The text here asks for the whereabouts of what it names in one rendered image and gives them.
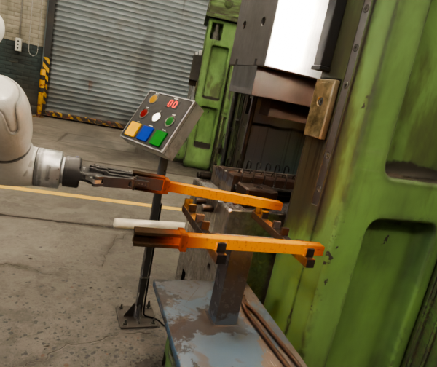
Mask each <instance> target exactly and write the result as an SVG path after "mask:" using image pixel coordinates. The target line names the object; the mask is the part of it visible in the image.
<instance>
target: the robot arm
mask: <svg viewBox="0 0 437 367"><path fill-rule="evenodd" d="M4 32H5V27H4V21H3V19H2V17H1V16H0V42H1V40H2V39H3V37H4ZM32 135H33V122H32V114H31V107H30V103H29V101H28V98H27V96H26V94H25V93H24V91H23V89H22V88H21V87H20V85H19V84H18V83H16V82H15V81H14V80H12V79H10V78H9V77H7V76H3V75H0V185H2V186H42V187H48V188H55V189H57V188H58V187H59V185H60V184H62V186H66V187H72V188H77V187H78V186H79V181H84V182H87V183H88V184H92V186H93V187H100V186H102V187H111V188H121V189H132V190H135V188H139V189H149V190H155V191H162V186H163V182H164V180H162V179H158V178H150V177H144V176H139V175H136V176H135V177H132V174H133V172H132V171H128V170H120V169H116V168H112V167H105V166H102V165H98V164H94V165H90V166H83V165H82V158H81V157H75V156H71V155H66V157H64V153H63V151H57V150H52V149H45V148H39V147H35V146H33V144H32V142H31V139H32Z"/></svg>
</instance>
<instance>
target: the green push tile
mask: <svg viewBox="0 0 437 367"><path fill-rule="evenodd" d="M167 135H168V133H166V132H163V131H161V130H157V131H156V132H155V134H154V135H153V136H152V138H151V140H150V141H149V144H151V145H153V146H156V147H160V146H161V144H162V142H163V141H164V139H165V138H166V136H167Z"/></svg>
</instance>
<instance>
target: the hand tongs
mask: <svg viewBox="0 0 437 367"><path fill-rule="evenodd" d="M246 301H247V298H246V297H245V294H243V299H242V302H241V306H242V308H243V311H244V313H245V314H246V316H247V318H248V319H249V320H250V322H251V323H252V324H253V326H254V327H255V329H256V330H257V331H258V332H259V334H260V335H261V337H262V338H263V339H264V341H265V342H266V343H267V344H268V346H269V347H270V349H271V350H272V351H273V352H274V353H275V355H276V356H277V358H278V359H279V360H280V362H281V363H282V364H283V365H284V367H291V366H290V365H289V363H288V362H287V361H286V359H285V358H284V357H283V356H282V355H281V353H280V352H279V351H278V349H277V348H276V346H275V345H274V344H273V343H272V342H271V340H270V339H269V338H268V336H267V335H266V334H265V332H263V330H262V329H261V327H260V326H259V324H258V323H257V322H256V321H255V320H254V319H253V317H252V316H251V314H250V312H249V311H248V309H249V310H250V311H251V312H252V313H253V314H254V315H255V316H256V317H257V318H258V319H259V321H260V322H261V323H262V325H263V326H264V327H265V328H266V329H267V330H268V332H269V333H270V334H271V335H272V337H273V338H274V339H275V341H276V342H277V343H278V344H279V345H280V347H281V348H282V349H283V351H284V352H285V353H286V354H287V356H289V358H290V359H291V360H292V362H293V363H294V364H295V366H296V367H303V366H302V364H301V363H300V362H299V361H298V360H297V359H296V357H295V356H294V355H293V353H292V352H291V351H290V350H289V348H287V346H286V345H285V344H284V343H283V341H282V340H281V339H280V338H279V336H278V335H277V334H276V333H275V332H274V331H273V330H272V328H271V327H270V326H269V324H268V323H267V322H266V321H265V319H264V318H263V317H262V316H261V315H260V314H259V313H258V312H257V311H256V310H255V309H254V308H253V307H252V306H251V305H250V304H249V303H247V302H246ZM247 308H248V309H247Z"/></svg>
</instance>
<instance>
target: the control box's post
mask: <svg viewBox="0 0 437 367"><path fill-rule="evenodd" d="M167 166H168V159H165V158H163V157H160V160H159V164H158V169H157V175H164V176H165V175H166V170H167ZM161 199H162V194H155V193H154V196H153V201H152V206H151V214H150V219H149V220H151V221H157V220H158V215H159V211H160V203H161ZM152 249H153V248H152V247H145V249H144V254H143V262H142V267H141V276H142V277H148V274H149V266H150V262H151V254H152ZM146 284H147V279H141V278H140V279H139V284H138V292H137V296H136V301H135V302H136V307H135V315H134V317H136V315H137V310H138V305H141V313H142V308H143V300H144V295H145V291H146Z"/></svg>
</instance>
